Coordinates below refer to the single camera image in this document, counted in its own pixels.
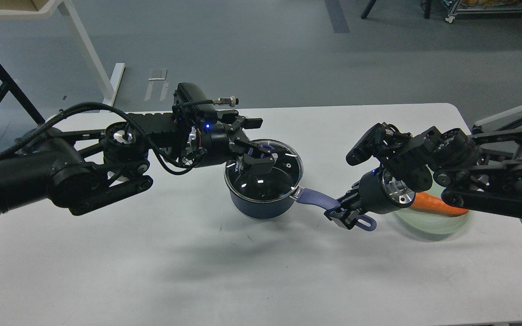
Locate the metal cart with casters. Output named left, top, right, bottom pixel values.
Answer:
left=441, top=0, right=522, bottom=24

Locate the white desk frame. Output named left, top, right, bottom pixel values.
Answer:
left=0, top=0, right=126, bottom=105

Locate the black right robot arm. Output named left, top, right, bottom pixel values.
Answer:
left=324, top=118, right=522, bottom=231

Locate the orange toy carrot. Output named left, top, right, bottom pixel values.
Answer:
left=410, top=192, right=469, bottom=217

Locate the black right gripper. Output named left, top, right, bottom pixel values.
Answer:
left=324, top=168, right=415, bottom=231

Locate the glass lid with blue knob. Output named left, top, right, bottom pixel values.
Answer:
left=224, top=139, right=303, bottom=204

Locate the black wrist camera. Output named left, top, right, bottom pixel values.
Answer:
left=346, top=122, right=413, bottom=166
left=172, top=82, right=240, bottom=124

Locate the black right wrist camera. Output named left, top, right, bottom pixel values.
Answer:
left=346, top=122, right=413, bottom=166

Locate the blue saucepan with handle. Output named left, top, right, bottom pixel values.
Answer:
left=224, top=139, right=377, bottom=232

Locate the pale green plate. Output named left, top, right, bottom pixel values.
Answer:
left=394, top=183, right=472, bottom=235

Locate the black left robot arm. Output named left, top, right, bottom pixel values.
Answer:
left=0, top=98, right=280, bottom=216

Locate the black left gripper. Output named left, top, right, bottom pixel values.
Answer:
left=188, top=110, right=276, bottom=176

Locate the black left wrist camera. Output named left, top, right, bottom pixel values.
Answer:
left=172, top=82, right=240, bottom=124

